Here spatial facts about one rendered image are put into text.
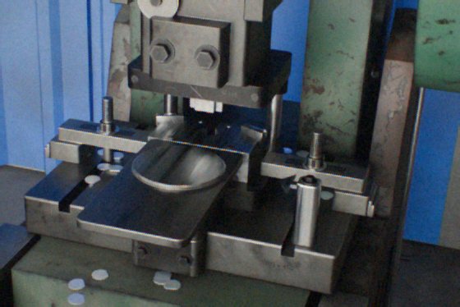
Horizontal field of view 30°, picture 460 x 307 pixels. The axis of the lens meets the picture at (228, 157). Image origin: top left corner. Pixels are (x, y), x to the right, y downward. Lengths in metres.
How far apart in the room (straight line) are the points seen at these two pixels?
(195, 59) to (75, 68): 1.57
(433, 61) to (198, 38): 0.33
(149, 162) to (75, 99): 1.54
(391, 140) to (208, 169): 0.41
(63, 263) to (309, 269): 0.33
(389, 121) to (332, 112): 0.11
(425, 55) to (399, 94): 0.58
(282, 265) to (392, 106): 0.41
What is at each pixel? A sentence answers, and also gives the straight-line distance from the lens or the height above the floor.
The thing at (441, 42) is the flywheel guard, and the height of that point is 1.05.
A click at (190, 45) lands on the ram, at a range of 1.07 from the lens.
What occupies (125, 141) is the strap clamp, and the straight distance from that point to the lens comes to 1.27.
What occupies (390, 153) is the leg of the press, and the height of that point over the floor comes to 0.69.
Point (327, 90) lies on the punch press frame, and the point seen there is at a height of 0.81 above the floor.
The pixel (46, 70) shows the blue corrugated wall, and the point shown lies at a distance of 2.63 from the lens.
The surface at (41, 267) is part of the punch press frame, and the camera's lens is 1.17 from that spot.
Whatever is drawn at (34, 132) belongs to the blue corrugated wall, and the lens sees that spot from 2.77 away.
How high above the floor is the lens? 1.28
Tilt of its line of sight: 26 degrees down
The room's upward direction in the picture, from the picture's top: 3 degrees clockwise
